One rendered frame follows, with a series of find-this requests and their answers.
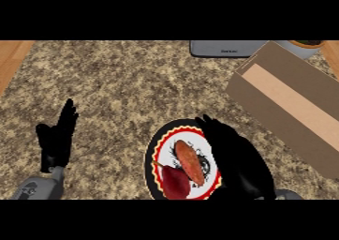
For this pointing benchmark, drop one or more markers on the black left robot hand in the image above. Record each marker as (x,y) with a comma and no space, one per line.
(61,137)

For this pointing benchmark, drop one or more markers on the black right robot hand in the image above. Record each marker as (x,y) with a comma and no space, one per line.
(241,162)

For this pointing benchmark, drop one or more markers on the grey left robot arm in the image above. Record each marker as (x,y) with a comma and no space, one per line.
(40,186)

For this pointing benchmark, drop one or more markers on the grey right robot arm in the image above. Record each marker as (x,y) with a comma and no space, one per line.
(288,195)

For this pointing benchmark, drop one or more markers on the orange-brown sweet potato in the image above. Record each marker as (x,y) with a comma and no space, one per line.
(191,162)

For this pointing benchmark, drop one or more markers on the black red white plate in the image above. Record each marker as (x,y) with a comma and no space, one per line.
(160,162)

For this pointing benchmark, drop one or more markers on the brown cardboard box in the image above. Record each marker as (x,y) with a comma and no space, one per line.
(291,103)

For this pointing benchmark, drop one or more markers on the dark red pear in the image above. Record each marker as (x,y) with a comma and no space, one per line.
(176,182)

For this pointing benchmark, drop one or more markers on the grey flat appliance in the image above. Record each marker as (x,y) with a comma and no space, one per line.
(227,48)

